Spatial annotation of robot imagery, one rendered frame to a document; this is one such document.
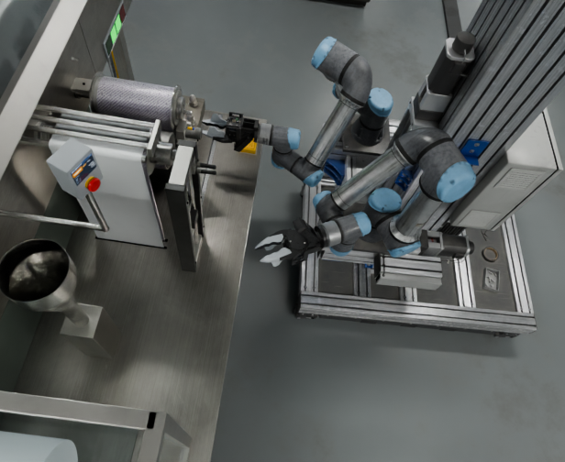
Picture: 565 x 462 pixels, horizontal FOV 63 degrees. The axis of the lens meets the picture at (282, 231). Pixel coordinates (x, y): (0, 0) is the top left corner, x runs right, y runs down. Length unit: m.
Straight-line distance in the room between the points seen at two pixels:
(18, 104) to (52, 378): 1.15
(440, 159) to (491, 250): 1.57
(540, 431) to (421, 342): 0.74
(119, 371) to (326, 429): 1.24
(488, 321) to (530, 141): 1.12
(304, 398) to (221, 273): 1.04
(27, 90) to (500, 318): 2.45
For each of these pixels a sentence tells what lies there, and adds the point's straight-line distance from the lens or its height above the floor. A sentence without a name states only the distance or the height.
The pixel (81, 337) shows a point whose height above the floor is 1.16.
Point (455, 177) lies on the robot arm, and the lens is 1.35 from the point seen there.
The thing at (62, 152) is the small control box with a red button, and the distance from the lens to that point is 0.96.
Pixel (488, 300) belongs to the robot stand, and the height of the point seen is 0.21.
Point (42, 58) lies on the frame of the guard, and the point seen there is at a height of 2.00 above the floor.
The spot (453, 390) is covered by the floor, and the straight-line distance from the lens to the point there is 2.75.
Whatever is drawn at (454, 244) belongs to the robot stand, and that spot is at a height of 0.77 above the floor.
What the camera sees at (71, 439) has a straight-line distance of 0.89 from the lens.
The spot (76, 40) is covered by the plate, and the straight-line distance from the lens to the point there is 1.70.
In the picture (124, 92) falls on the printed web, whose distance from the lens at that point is 1.60.
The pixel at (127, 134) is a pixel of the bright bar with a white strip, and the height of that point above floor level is 1.45.
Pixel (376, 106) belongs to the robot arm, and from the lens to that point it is 2.02.
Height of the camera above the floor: 2.44
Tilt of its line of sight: 62 degrees down
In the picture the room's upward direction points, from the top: 14 degrees clockwise
